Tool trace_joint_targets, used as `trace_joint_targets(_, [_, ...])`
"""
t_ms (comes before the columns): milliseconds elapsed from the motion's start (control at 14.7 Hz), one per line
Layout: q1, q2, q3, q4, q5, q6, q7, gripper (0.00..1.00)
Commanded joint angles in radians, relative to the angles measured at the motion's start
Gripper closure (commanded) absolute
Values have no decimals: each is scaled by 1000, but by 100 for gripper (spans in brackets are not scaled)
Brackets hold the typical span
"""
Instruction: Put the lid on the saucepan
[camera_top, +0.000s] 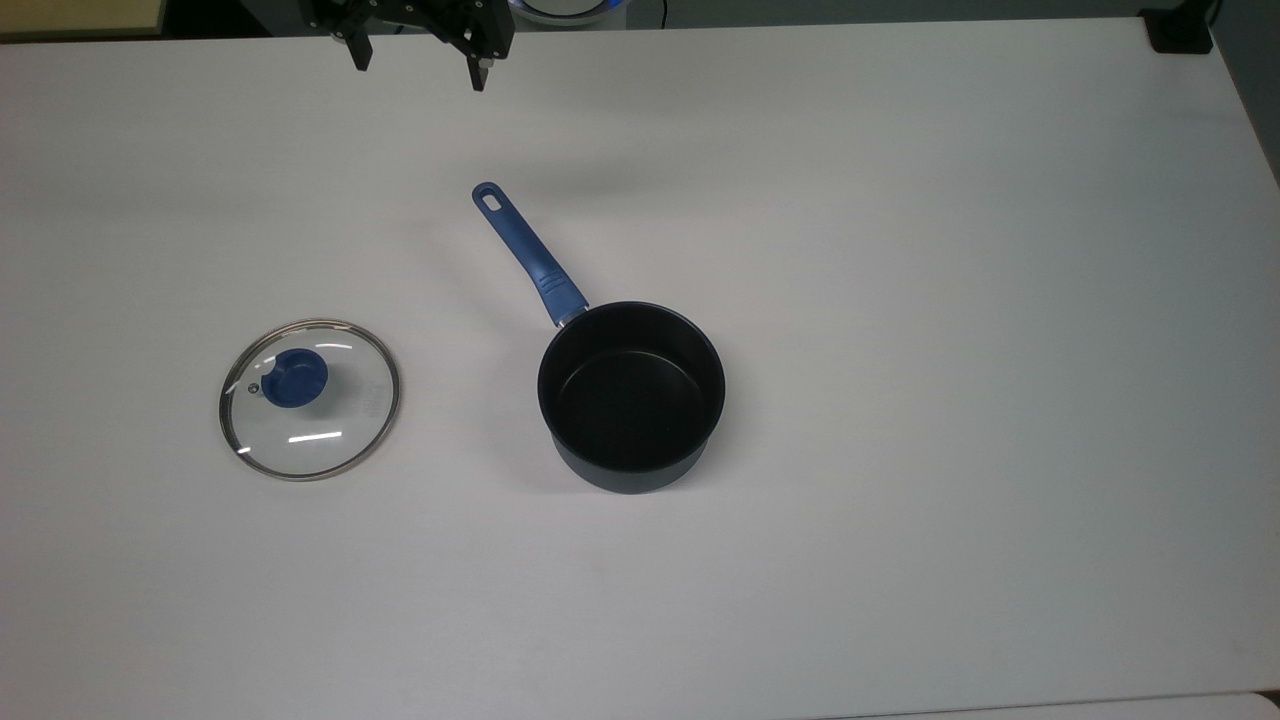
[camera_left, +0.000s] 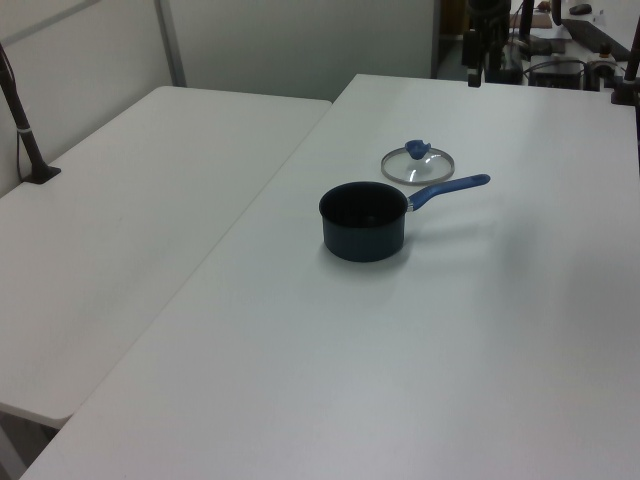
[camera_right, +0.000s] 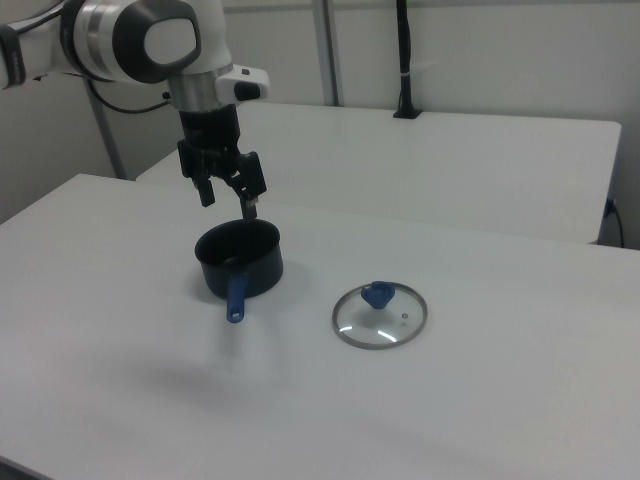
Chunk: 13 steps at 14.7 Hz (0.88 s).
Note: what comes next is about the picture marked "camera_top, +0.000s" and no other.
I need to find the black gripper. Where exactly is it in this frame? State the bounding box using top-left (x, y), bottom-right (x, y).
top-left (300, 0), bottom-right (517, 94)

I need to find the yellowish wooden board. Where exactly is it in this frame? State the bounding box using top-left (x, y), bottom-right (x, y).
top-left (0, 0), bottom-right (168, 42)

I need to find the black table clamp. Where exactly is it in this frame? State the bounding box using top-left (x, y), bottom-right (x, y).
top-left (1140, 6), bottom-right (1217, 55)

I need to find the white round base blue light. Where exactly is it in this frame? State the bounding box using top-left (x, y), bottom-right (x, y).
top-left (514, 0), bottom-right (628, 27)

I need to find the glass lid with blue knob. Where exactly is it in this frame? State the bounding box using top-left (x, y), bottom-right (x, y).
top-left (218, 318), bottom-right (402, 483)

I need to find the dark saucepan with blue handle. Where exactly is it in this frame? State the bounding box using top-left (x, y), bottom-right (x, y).
top-left (471, 181), bottom-right (728, 496)

